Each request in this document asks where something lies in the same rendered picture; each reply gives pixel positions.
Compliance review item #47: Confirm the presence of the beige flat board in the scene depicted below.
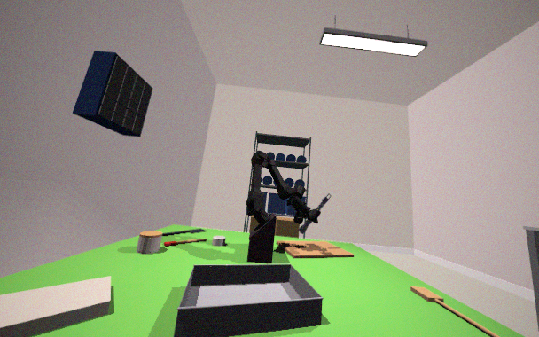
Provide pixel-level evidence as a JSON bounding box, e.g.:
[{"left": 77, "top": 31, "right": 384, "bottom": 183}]
[{"left": 0, "top": 276, "right": 111, "bottom": 337}]

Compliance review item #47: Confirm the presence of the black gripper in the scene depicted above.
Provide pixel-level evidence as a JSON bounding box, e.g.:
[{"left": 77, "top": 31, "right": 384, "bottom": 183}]
[{"left": 295, "top": 202, "right": 321, "bottom": 223}]

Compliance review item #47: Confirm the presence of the light brown wooden board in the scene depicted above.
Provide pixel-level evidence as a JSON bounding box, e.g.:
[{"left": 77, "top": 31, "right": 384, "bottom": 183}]
[{"left": 277, "top": 240, "right": 354, "bottom": 258}]

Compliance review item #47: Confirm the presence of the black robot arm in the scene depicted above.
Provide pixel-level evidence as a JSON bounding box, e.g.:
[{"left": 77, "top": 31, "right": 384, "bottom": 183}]
[{"left": 246, "top": 151, "right": 306, "bottom": 228}]

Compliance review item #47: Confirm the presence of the white cylinder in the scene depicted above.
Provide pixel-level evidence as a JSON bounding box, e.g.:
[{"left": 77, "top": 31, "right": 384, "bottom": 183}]
[{"left": 212, "top": 236, "right": 225, "bottom": 247}]

